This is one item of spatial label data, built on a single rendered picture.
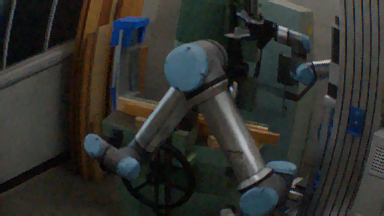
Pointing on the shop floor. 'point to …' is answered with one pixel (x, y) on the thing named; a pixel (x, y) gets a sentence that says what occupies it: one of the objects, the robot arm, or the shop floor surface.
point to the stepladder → (133, 27)
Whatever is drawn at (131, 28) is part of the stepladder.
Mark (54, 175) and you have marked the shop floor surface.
